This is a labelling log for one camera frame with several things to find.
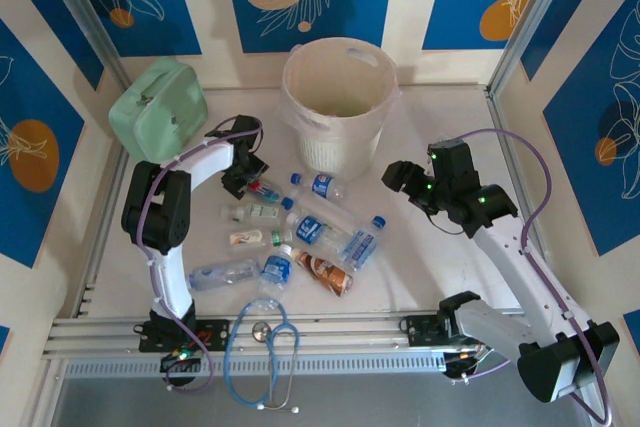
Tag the clear bottle red teal label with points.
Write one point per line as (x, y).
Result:
(268, 192)

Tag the clear bottle green white label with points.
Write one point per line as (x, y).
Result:
(260, 212)

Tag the Pepsi label clear bottle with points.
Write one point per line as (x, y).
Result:
(320, 184)

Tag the long clear bottle blue cap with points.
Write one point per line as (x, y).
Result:
(320, 209)

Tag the clear blue-print bottle blue cap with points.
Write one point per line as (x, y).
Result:
(360, 243)

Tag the large blue label white-cap bottle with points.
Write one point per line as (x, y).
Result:
(309, 229)

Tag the bluish clear water bottle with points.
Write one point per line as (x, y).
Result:
(220, 274)

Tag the small Pocari Sweat bottle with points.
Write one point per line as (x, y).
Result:
(275, 271)

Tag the brown coffee drink bottle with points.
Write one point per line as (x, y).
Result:
(325, 272)

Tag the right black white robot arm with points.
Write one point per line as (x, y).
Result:
(525, 267)

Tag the white ribbed plastic bin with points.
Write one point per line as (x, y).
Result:
(325, 152)

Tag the mint green medicine bag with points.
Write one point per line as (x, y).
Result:
(155, 117)

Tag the blue stethoscope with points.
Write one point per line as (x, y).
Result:
(260, 331)

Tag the grey metal panel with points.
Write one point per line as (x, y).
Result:
(350, 402)

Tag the aluminium side rail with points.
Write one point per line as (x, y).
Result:
(107, 217)
(501, 132)

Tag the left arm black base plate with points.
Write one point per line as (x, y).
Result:
(215, 332)

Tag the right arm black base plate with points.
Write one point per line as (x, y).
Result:
(420, 329)

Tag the aluminium table edge rail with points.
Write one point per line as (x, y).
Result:
(350, 337)

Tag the aluminium frame post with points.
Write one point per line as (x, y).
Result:
(533, 12)
(83, 12)

